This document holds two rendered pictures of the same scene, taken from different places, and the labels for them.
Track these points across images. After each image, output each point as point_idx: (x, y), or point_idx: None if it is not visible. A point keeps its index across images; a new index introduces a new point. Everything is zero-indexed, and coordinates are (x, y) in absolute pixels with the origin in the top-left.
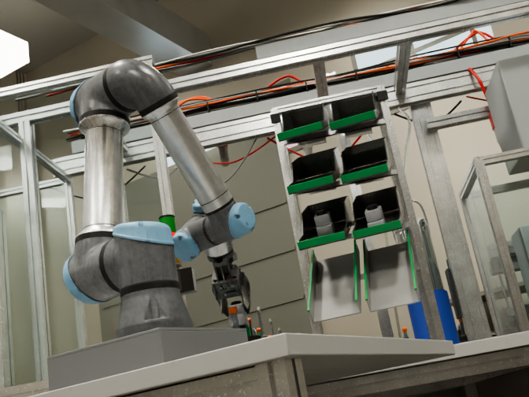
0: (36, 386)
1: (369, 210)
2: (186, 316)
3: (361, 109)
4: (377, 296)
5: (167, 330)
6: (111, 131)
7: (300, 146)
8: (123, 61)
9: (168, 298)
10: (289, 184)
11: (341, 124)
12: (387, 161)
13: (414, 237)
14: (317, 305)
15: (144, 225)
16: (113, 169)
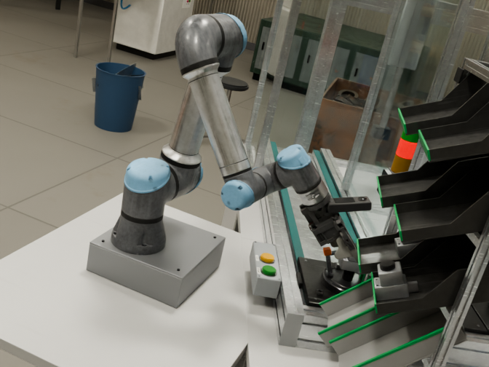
0: (267, 204)
1: (379, 266)
2: (128, 244)
3: None
4: (360, 351)
5: (96, 245)
6: None
7: None
8: (185, 20)
9: (122, 226)
10: (394, 173)
11: (420, 140)
12: (431, 227)
13: (440, 338)
14: (351, 306)
15: (126, 172)
16: (186, 107)
